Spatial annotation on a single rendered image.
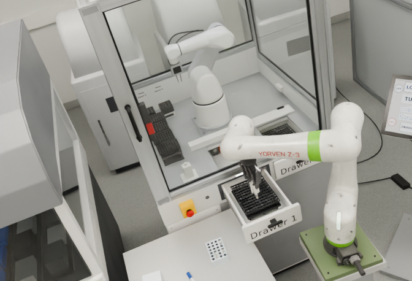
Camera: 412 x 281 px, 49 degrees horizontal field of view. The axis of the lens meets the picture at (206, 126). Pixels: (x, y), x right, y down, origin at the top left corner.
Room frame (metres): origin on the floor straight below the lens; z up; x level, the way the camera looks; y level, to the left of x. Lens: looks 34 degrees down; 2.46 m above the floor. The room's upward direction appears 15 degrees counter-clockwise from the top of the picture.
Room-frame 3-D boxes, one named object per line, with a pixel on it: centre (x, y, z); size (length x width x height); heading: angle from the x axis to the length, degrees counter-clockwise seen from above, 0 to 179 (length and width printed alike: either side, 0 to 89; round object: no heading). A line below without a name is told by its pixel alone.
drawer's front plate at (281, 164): (1.82, -0.43, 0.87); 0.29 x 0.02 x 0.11; 100
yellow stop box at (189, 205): (1.69, 0.20, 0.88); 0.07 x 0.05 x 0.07; 100
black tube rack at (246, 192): (1.65, -0.14, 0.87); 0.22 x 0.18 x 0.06; 10
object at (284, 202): (1.66, -0.14, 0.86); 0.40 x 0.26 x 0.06; 10
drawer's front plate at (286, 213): (1.45, -0.18, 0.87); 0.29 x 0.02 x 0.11; 100
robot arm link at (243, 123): (1.56, -0.14, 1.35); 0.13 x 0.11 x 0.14; 153
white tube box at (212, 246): (1.46, 0.11, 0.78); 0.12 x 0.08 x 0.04; 6
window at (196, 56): (1.80, -0.16, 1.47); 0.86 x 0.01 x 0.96; 100
